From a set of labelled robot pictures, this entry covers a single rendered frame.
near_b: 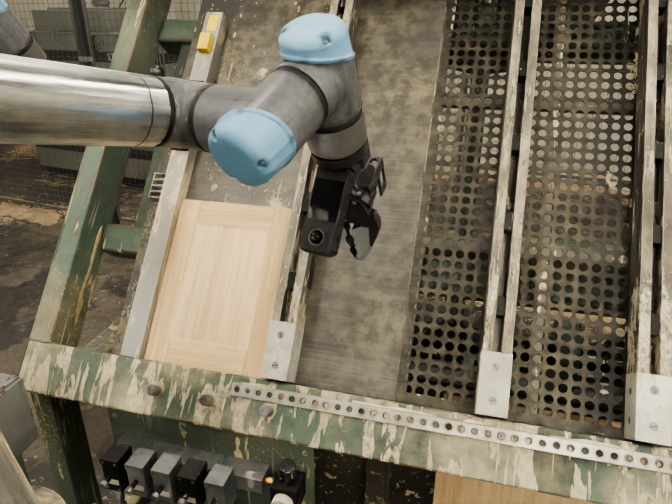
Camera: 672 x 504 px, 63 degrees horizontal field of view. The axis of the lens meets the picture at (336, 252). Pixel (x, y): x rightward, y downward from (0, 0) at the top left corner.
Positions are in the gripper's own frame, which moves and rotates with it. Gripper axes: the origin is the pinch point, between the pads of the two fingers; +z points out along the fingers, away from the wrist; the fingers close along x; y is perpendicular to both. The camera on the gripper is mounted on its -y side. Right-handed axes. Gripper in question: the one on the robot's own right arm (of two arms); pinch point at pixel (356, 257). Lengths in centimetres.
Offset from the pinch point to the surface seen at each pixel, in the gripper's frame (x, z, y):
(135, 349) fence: 60, 41, -8
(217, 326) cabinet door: 43, 41, 3
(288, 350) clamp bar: 22.1, 38.0, 0.3
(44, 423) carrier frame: 85, 57, -27
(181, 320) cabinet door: 52, 40, 2
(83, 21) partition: 301, 91, 229
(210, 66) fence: 65, 10, 62
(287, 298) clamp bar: 26.6, 35.6, 11.4
